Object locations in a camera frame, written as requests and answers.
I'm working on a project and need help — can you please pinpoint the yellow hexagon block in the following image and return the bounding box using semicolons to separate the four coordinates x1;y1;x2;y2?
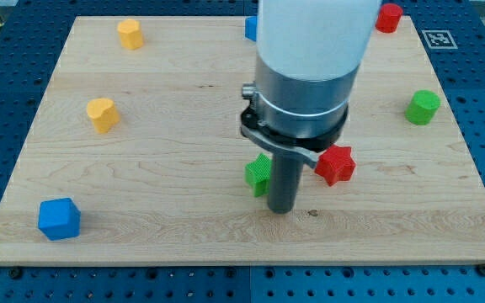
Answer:
117;19;144;50

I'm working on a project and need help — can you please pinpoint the blue block behind arm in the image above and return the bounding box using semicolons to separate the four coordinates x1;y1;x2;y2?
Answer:
244;16;258;41

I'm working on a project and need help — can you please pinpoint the wooden board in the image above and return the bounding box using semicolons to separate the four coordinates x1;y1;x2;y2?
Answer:
0;17;485;267

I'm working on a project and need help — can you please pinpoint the green cylinder block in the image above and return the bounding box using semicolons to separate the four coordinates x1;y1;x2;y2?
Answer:
404;90;441;125

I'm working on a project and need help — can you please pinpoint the blue cube block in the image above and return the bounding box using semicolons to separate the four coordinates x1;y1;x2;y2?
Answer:
37;198;81;241

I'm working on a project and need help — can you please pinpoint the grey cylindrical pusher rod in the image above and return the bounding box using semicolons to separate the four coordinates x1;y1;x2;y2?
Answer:
267;154;303;214

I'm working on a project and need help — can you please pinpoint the green star block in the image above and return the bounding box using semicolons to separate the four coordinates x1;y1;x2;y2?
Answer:
244;153;272;197

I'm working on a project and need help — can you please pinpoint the yellow heart block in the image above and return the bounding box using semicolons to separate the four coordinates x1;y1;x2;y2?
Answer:
86;98;120;134

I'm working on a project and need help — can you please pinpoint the red cylinder block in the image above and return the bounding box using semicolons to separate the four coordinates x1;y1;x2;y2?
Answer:
376;3;403;34

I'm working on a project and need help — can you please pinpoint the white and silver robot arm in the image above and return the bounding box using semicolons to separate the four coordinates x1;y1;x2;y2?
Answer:
241;0;381;167

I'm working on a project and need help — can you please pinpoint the red star block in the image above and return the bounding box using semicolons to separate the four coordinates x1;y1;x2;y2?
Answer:
314;145;356;187

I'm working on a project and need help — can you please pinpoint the black white fiducial marker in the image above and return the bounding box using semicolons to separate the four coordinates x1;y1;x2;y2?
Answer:
422;29;457;50

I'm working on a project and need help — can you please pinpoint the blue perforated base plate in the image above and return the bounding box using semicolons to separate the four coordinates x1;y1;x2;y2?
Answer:
0;0;485;302

